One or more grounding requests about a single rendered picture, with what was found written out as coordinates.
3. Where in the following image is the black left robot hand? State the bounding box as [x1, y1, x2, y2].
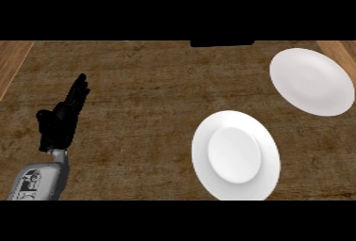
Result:
[36, 72, 92, 153]

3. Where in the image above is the white plate with flat centre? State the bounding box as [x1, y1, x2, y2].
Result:
[191, 109, 283, 201]

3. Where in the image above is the plain white plate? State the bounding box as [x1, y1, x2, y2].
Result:
[270, 47, 356, 118]

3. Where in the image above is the black appliance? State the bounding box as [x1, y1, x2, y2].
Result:
[190, 40, 256, 48]

